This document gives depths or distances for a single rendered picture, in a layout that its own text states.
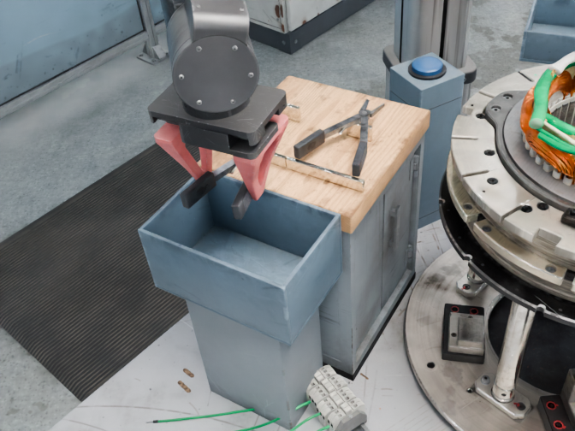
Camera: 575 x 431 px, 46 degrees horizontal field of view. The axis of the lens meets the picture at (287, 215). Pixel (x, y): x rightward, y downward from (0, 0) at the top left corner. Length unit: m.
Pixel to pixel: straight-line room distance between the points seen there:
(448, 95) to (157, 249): 0.45
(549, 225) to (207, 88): 0.32
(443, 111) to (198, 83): 0.54
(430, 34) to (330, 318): 0.51
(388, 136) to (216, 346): 0.30
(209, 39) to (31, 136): 2.48
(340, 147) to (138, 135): 2.02
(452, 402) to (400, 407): 0.06
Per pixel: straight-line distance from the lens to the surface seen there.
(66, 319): 2.08
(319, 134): 0.71
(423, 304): 0.93
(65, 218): 2.41
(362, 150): 0.68
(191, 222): 0.74
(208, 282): 0.66
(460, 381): 0.86
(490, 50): 3.11
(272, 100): 0.57
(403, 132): 0.76
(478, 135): 0.71
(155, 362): 0.93
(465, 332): 0.86
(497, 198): 0.64
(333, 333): 0.82
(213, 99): 0.46
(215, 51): 0.44
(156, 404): 0.89
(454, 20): 1.11
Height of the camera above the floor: 1.51
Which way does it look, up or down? 43 degrees down
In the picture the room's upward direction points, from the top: 6 degrees counter-clockwise
